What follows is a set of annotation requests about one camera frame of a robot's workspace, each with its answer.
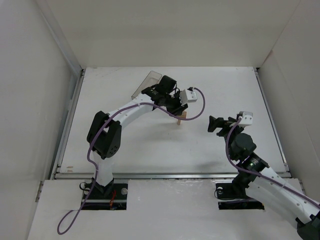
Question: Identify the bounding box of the clear plastic box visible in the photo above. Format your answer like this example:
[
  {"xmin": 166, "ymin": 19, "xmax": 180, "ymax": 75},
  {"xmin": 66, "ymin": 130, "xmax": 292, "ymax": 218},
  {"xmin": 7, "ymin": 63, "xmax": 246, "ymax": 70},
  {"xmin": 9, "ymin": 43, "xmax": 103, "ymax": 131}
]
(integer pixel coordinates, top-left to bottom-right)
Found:
[{"xmin": 131, "ymin": 70, "xmax": 162, "ymax": 100}]

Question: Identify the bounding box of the striped dark wood block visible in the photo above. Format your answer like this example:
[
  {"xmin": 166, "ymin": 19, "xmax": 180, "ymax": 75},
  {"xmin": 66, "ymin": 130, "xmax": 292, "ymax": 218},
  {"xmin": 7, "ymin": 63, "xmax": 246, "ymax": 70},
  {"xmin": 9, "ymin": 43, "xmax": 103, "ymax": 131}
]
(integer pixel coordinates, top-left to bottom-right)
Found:
[{"xmin": 181, "ymin": 111, "xmax": 187, "ymax": 119}]

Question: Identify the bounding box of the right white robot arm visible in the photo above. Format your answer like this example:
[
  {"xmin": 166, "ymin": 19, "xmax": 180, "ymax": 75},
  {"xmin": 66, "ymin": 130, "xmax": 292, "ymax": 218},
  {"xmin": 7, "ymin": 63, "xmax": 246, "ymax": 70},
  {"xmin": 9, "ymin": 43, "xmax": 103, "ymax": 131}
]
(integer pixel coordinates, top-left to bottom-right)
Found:
[{"xmin": 207, "ymin": 111, "xmax": 320, "ymax": 240}]

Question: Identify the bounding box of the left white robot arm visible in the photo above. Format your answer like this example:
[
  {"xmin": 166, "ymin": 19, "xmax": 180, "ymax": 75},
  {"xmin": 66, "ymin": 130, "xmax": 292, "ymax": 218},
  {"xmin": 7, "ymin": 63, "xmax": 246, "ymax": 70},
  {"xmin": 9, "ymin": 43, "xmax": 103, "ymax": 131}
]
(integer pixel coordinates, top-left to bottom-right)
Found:
[{"xmin": 86, "ymin": 75, "xmax": 197, "ymax": 197}]

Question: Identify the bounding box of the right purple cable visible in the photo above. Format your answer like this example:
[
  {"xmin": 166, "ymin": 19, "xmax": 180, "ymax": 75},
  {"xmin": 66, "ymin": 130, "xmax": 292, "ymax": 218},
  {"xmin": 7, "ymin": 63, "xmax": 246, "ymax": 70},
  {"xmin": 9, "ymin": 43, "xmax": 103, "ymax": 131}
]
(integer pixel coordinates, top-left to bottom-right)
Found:
[{"xmin": 226, "ymin": 118, "xmax": 320, "ymax": 208}]

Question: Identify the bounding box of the purple cable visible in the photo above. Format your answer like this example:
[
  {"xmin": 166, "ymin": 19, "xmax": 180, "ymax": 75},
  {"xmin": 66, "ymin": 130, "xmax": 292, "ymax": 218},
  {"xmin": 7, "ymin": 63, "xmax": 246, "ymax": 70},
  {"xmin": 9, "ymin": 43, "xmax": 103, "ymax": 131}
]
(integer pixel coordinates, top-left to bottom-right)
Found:
[
  {"xmin": 226, "ymin": 118, "xmax": 320, "ymax": 208},
  {"xmin": 56, "ymin": 87, "xmax": 207, "ymax": 236}
]

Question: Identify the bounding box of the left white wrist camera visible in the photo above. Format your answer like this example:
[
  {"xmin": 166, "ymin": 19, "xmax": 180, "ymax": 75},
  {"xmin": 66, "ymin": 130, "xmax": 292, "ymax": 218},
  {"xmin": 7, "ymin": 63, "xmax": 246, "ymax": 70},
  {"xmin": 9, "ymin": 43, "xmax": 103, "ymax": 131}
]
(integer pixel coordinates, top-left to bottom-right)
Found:
[{"xmin": 179, "ymin": 87, "xmax": 198, "ymax": 105}]

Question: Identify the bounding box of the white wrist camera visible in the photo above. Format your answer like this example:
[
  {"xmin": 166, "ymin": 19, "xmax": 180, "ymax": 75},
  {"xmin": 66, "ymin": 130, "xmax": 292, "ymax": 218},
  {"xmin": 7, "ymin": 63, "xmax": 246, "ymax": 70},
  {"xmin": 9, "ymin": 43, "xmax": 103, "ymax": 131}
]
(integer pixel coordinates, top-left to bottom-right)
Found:
[
  {"xmin": 179, "ymin": 87, "xmax": 198, "ymax": 105},
  {"xmin": 237, "ymin": 111, "xmax": 253, "ymax": 128}
]

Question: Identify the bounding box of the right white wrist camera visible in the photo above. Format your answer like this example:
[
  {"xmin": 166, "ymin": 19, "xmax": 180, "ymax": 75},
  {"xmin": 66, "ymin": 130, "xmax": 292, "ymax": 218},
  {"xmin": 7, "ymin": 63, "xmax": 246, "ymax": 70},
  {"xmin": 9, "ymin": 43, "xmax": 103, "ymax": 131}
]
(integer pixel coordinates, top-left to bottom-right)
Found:
[{"xmin": 237, "ymin": 111, "xmax": 253, "ymax": 128}]

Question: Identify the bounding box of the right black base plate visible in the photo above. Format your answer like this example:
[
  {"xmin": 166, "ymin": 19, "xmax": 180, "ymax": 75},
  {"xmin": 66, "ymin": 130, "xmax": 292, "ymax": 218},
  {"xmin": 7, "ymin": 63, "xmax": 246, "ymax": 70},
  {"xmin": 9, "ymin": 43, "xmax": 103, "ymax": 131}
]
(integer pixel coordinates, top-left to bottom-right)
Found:
[{"xmin": 214, "ymin": 182, "xmax": 265, "ymax": 210}]

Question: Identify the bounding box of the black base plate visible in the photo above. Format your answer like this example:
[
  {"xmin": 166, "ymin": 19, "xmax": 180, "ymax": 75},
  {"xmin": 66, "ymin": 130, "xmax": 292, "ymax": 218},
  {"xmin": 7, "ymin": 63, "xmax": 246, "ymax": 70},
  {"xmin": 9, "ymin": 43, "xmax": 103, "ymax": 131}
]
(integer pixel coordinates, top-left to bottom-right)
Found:
[
  {"xmin": 79, "ymin": 181, "xmax": 128, "ymax": 211},
  {"xmin": 214, "ymin": 182, "xmax": 265, "ymax": 210}
]

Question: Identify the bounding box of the aluminium front rail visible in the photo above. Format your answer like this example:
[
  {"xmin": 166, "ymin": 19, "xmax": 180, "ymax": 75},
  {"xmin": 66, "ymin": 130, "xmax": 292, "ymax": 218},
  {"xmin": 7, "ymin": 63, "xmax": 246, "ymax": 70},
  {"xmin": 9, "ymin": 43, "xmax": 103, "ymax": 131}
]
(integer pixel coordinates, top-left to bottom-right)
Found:
[{"xmin": 53, "ymin": 173, "xmax": 238, "ymax": 180}]

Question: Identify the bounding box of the aluminium rail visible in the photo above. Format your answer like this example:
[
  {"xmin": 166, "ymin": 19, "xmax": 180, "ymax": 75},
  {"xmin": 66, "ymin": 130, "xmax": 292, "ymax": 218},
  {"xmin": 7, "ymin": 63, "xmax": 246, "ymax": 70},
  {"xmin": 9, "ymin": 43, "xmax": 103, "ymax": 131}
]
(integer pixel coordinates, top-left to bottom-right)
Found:
[
  {"xmin": 53, "ymin": 173, "xmax": 238, "ymax": 180},
  {"xmin": 47, "ymin": 69, "xmax": 86, "ymax": 180}
]

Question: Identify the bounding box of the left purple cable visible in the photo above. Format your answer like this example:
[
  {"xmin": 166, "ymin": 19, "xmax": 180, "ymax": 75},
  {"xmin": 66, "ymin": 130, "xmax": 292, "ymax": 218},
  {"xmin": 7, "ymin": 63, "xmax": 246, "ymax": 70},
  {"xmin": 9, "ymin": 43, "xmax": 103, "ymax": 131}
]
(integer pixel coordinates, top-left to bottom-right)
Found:
[{"xmin": 56, "ymin": 87, "xmax": 207, "ymax": 236}]

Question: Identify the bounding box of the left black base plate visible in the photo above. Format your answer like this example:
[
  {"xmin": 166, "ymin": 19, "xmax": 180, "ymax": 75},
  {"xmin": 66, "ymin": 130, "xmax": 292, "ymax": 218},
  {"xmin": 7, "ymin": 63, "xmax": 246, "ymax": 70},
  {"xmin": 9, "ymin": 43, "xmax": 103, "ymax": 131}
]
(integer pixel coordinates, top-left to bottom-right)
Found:
[{"xmin": 79, "ymin": 181, "xmax": 128, "ymax": 211}]

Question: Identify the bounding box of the aluminium left rail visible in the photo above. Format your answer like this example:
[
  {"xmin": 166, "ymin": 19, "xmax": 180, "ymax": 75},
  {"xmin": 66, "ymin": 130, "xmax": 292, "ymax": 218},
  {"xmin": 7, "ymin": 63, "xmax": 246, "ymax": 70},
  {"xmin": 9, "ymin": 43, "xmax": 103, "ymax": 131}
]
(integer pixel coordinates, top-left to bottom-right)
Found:
[{"xmin": 47, "ymin": 69, "xmax": 86, "ymax": 180}]

